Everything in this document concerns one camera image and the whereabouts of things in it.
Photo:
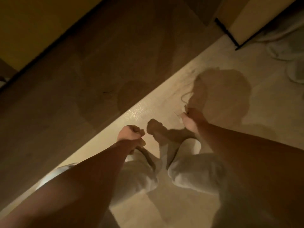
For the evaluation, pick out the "person's left hand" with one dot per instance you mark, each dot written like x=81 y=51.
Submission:
x=128 y=135

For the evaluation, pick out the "person's right hand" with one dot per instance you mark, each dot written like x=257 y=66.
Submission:
x=193 y=122

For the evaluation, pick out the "person's right fingers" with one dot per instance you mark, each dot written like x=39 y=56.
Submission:
x=185 y=118

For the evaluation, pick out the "person's left fingers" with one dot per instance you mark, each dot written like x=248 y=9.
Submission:
x=139 y=134

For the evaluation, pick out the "person's right forearm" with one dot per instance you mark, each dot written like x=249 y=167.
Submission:
x=251 y=168

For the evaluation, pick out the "person's left forearm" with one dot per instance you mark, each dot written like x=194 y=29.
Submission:
x=78 y=185

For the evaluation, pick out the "white trousers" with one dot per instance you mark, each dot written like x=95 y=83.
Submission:
x=190 y=168

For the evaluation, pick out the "wooden cabinet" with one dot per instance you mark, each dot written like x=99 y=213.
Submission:
x=247 y=18

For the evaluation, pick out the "white slipper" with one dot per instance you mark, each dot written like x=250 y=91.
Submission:
x=282 y=49

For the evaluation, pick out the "white cloth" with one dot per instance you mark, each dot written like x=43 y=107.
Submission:
x=280 y=30

